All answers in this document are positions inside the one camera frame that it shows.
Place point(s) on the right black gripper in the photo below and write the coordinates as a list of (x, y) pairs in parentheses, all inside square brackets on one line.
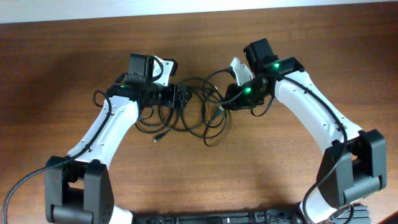
[(237, 102)]

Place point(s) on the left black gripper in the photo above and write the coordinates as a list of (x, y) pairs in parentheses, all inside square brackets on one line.
[(171, 100)]

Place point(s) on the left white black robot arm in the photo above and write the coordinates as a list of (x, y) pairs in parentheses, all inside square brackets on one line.
[(77, 187)]

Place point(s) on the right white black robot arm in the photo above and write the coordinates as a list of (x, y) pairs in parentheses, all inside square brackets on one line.
[(353, 162)]

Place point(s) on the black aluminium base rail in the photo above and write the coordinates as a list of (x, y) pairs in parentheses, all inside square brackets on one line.
[(248, 217)]

